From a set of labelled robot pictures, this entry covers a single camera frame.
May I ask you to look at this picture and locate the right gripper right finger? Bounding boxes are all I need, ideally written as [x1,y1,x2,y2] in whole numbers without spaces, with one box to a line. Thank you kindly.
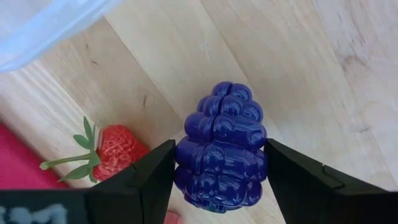
[263,138,398,224]

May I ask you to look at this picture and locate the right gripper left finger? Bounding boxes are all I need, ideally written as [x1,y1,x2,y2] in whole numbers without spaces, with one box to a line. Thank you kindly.
[84,139,177,224]

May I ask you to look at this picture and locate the small pink toy fruit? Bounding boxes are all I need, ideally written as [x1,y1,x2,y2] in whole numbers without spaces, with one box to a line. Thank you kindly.
[163,211,185,224]

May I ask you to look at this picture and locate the toy strawberry with slim leaves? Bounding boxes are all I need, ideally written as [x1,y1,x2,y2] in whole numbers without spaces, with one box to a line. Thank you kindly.
[39,116,150,184]

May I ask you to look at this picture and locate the blue toy blackberry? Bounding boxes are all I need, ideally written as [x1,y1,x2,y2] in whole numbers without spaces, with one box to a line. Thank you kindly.
[173,81,269,214]

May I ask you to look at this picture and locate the clear plastic tupperware container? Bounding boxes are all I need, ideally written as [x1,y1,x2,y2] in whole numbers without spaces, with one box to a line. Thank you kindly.
[0,0,125,74]

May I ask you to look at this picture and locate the magenta cloth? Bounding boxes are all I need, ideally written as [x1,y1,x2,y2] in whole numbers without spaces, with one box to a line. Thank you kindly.
[0,123,71,190]

